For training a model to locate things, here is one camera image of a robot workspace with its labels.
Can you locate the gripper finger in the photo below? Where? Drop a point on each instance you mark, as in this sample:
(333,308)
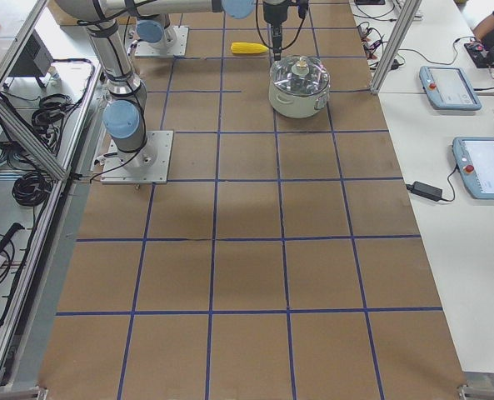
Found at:
(276,33)

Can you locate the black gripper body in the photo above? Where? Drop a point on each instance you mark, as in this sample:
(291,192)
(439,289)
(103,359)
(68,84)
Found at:
(272,12)

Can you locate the yellow corn cob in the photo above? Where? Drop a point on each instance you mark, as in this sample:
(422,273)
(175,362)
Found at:
(248,48)

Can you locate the glass pot lid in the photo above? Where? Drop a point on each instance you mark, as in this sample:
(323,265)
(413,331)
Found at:
(299,75)

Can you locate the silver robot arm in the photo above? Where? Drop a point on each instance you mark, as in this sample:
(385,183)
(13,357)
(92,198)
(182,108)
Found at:
(156,31)
(100,20)

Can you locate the pale green steel pot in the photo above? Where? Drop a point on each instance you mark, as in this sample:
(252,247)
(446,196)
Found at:
(293,106)

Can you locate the far blue teach pendant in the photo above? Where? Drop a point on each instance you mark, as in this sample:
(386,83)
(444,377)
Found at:
(448,88)

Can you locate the blue teach pendant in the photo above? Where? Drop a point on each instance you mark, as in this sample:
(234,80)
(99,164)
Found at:
(448,88)
(475,159)

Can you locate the black power brick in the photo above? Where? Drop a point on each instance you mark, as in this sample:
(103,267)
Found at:
(424,190)

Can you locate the near blue teach pendant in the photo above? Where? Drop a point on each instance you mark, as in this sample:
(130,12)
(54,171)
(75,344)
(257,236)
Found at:
(475,159)

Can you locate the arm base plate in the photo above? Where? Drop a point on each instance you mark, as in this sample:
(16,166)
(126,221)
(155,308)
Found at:
(151,165)
(178,50)

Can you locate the aluminium frame post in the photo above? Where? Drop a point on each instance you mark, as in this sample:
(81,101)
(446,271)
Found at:
(394,42)

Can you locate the aluminium frame rail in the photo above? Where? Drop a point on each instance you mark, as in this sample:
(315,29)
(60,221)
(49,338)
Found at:
(16,126)

